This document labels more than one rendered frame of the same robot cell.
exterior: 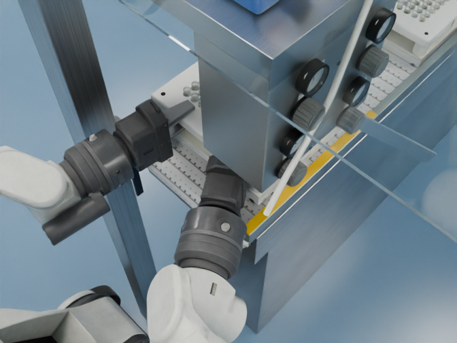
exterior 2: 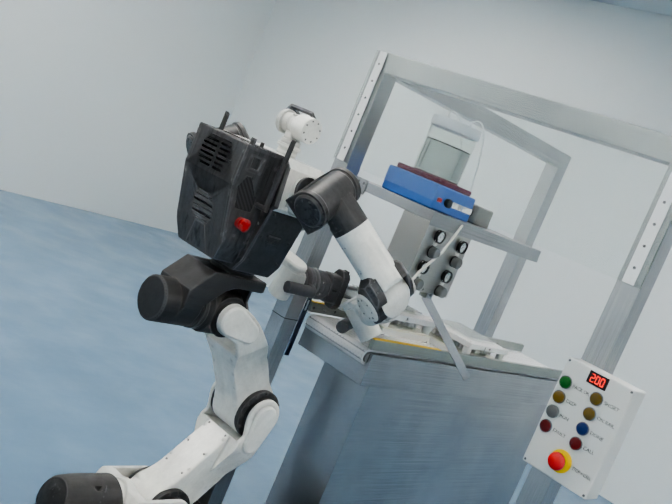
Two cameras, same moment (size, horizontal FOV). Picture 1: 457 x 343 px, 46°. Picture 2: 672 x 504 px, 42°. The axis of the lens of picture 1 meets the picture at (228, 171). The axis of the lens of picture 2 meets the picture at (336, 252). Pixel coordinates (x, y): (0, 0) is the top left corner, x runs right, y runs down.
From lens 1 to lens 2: 2.10 m
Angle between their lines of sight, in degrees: 49
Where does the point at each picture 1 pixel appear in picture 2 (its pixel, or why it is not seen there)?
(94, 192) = (311, 284)
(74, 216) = (302, 285)
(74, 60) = (324, 233)
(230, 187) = not seen: hidden behind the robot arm
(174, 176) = (329, 326)
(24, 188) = (291, 259)
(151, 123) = (344, 275)
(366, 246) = not seen: outside the picture
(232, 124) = (402, 250)
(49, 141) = (112, 426)
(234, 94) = (410, 233)
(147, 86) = not seen: hidden behind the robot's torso
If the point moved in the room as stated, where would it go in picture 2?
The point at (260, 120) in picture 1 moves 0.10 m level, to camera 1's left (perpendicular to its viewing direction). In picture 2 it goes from (418, 241) to (385, 227)
